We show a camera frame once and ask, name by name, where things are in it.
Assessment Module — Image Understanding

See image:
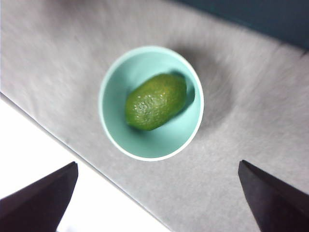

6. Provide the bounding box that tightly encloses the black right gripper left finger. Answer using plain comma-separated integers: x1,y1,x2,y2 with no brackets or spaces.
0,161,79,232

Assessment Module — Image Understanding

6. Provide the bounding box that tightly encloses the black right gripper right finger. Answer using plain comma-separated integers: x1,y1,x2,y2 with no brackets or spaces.
238,159,309,232

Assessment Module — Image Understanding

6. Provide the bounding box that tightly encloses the teal ribbed bowl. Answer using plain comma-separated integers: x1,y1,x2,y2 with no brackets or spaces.
98,45,205,162

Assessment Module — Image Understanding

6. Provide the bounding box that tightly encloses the green avocado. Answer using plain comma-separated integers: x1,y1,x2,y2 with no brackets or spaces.
125,73,188,131

